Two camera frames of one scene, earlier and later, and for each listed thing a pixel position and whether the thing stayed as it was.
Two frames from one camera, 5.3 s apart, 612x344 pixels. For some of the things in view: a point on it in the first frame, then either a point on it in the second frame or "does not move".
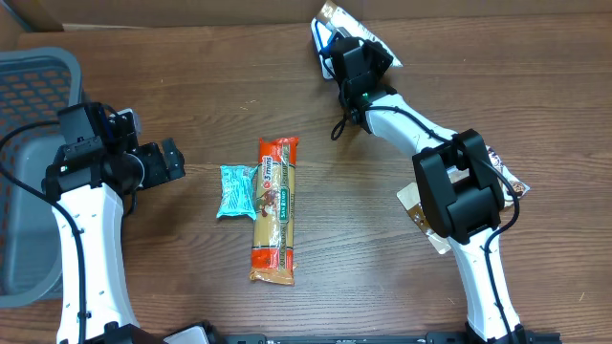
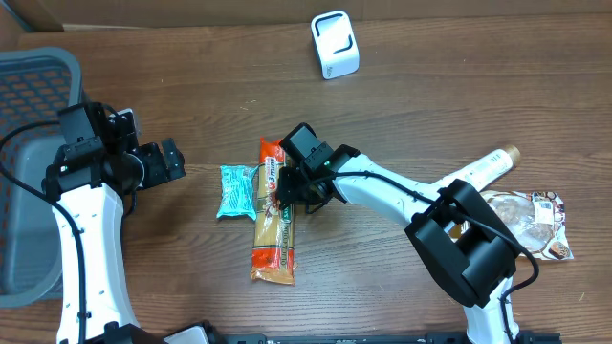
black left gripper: x=165 y=170 does not move
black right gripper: x=377 y=53 to x=295 y=192
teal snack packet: x=237 y=190 does not move
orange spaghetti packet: x=273 y=227 does not move
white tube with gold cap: x=334 y=24 to x=486 y=172
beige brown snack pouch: x=411 y=197 to x=535 y=223
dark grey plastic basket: x=34 y=84 does not move
